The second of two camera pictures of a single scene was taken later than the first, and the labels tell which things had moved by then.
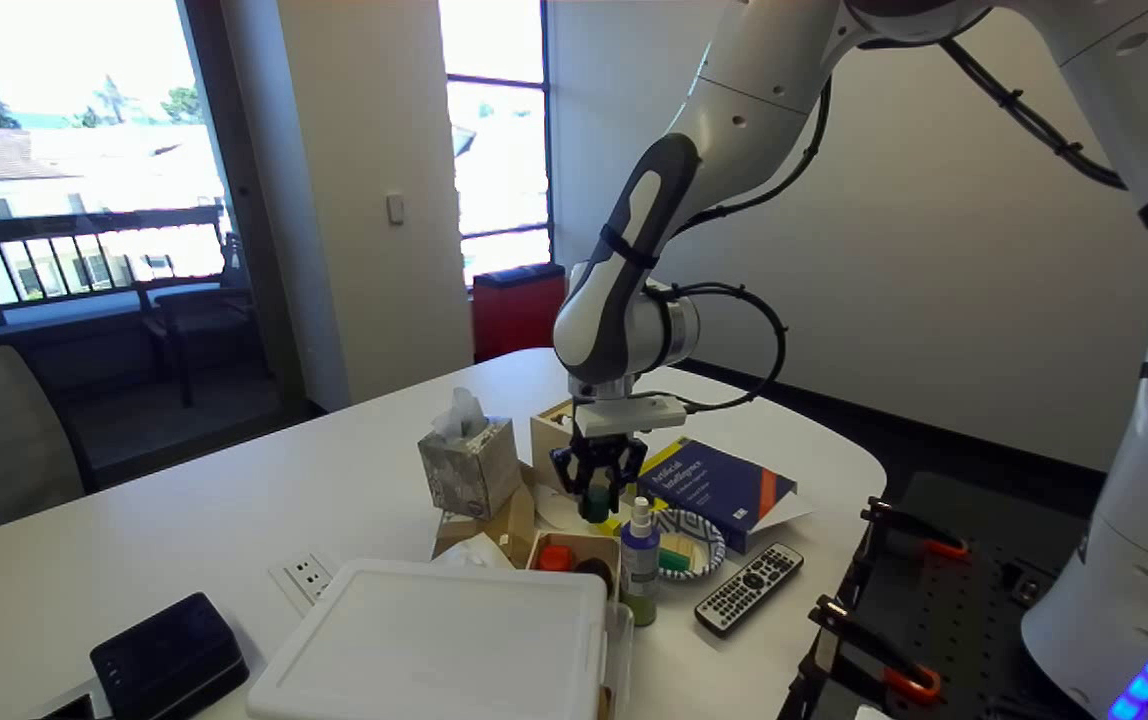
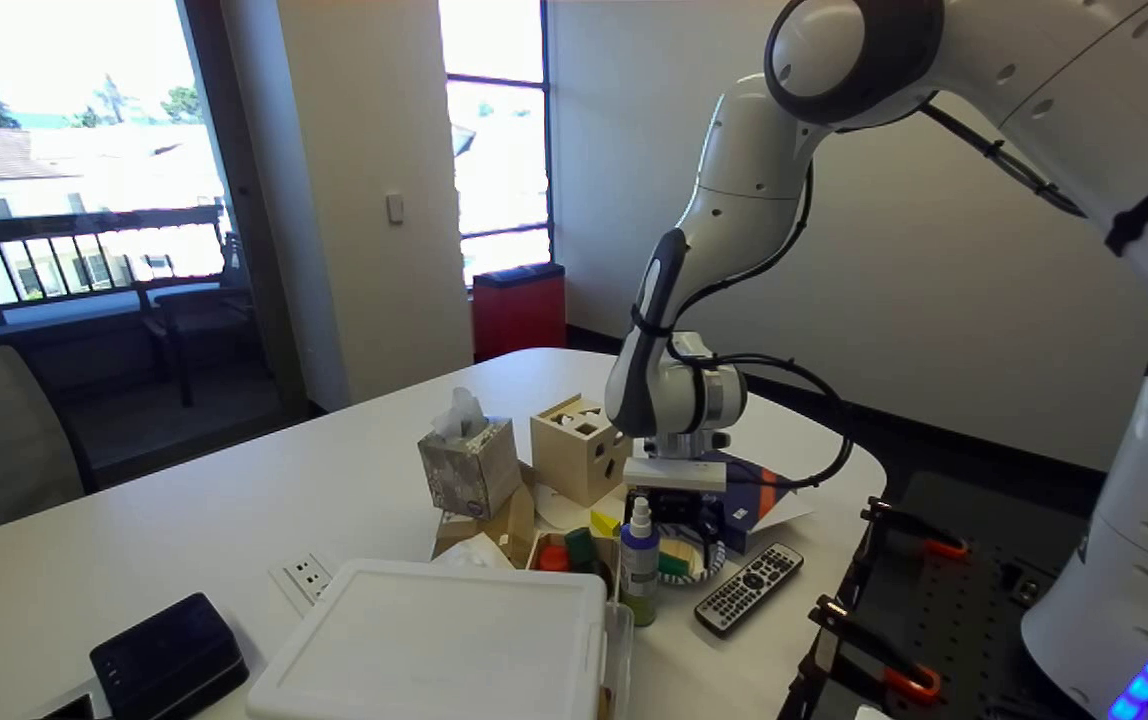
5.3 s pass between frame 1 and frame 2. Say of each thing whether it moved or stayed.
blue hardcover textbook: stayed
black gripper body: moved
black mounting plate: stayed
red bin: stayed
